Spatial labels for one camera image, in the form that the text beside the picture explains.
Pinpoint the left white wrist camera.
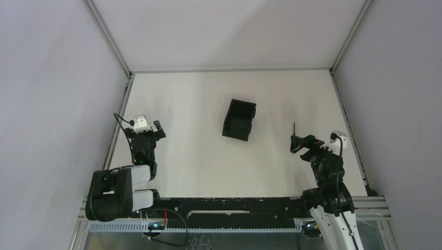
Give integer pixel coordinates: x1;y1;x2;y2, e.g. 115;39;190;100
133;115;152;134

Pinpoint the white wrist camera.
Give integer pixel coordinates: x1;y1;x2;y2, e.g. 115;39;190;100
133;115;152;134
320;131;349;155

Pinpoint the black plastic bin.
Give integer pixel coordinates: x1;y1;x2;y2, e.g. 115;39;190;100
222;99;256;142

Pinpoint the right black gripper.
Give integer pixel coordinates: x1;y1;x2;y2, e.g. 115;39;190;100
290;134;339;186

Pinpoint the controller board with wires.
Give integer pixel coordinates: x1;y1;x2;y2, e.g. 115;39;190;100
299;221;322;239
141;208;189;248

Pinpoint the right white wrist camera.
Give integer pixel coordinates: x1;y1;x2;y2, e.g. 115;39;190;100
320;131;349;155

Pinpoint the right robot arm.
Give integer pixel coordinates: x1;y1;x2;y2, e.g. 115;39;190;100
290;131;364;249

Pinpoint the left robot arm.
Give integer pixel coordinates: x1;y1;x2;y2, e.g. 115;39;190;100
85;116;166;222

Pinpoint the left controller board with wires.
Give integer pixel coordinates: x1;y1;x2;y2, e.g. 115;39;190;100
141;208;189;248

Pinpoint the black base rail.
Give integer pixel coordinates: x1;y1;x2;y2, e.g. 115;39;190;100
156;197;311;228

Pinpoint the grey slotted cable duct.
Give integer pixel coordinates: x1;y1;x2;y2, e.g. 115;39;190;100
89;221;302;233

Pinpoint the right controller board with wires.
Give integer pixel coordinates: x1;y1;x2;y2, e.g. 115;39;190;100
299;221;322;239

